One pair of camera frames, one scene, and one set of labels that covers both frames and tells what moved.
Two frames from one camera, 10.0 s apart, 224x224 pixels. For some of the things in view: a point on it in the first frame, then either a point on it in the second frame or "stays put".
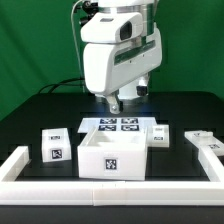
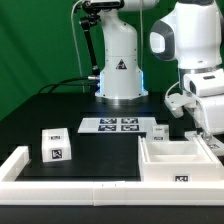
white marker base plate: x=87 y=124 stays put
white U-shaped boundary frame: x=111 y=193 stays put
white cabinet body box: x=114 y=153 → x=178 y=161
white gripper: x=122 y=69 → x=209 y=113
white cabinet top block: x=56 y=144 stays put
